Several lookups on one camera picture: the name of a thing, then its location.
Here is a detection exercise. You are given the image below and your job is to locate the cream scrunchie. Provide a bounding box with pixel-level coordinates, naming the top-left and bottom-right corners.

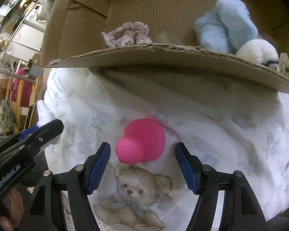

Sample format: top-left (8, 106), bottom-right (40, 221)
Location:
top-left (278, 53), bottom-right (289, 79)

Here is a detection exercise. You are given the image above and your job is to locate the light blue fluffy sock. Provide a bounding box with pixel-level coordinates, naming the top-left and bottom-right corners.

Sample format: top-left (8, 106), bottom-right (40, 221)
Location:
top-left (193, 0), bottom-right (279, 69)

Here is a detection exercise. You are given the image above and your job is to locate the mauve lace scrunchie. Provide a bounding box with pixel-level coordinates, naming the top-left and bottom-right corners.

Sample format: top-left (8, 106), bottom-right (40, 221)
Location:
top-left (101, 21), bottom-right (153, 49)

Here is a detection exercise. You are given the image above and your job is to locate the person left hand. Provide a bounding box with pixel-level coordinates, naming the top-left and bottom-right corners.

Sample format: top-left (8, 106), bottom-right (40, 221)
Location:
top-left (0, 188), bottom-right (24, 231)

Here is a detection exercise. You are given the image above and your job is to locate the wooden drying rack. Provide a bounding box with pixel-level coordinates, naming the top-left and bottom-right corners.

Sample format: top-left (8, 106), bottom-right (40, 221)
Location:
top-left (0, 62), bottom-right (44, 137)

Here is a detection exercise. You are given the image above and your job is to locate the white floral bed duvet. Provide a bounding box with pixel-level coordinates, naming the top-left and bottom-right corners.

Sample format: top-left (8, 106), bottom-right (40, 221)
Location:
top-left (38, 68), bottom-right (289, 230)

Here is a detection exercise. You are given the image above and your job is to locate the white kitchen cabinet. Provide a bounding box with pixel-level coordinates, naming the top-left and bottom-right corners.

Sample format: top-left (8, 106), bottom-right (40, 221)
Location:
top-left (4, 18), bottom-right (47, 61)

